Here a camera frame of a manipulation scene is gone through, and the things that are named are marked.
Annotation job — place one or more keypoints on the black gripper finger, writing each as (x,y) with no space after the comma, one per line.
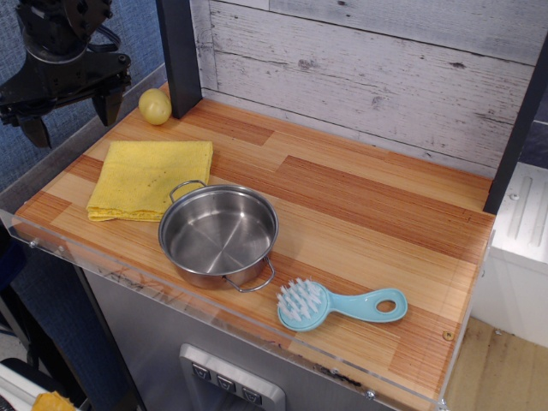
(107,107)
(35,130)

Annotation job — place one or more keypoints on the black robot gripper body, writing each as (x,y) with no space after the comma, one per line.
(39,87)

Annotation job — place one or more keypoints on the yellow towel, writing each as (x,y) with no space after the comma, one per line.
(137,177)

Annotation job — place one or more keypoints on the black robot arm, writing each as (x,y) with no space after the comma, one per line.
(71,56)

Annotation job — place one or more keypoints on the light blue scrub brush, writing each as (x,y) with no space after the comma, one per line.
(304,305)

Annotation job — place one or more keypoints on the yellow potato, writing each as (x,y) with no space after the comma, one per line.
(155,106)

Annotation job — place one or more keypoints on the stainless steel pot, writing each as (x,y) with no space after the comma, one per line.
(220,236)

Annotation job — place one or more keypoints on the stainless steel appliance front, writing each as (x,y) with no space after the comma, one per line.
(149,333)

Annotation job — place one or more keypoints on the button control panel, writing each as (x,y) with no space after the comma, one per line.
(200,366)

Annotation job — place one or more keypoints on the clear acrylic table guard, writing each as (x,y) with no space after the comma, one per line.
(352,217)

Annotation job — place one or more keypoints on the white cabinet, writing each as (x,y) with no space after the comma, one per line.
(511,294)

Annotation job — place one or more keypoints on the dark vertical post left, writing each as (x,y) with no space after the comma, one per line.
(180,54)

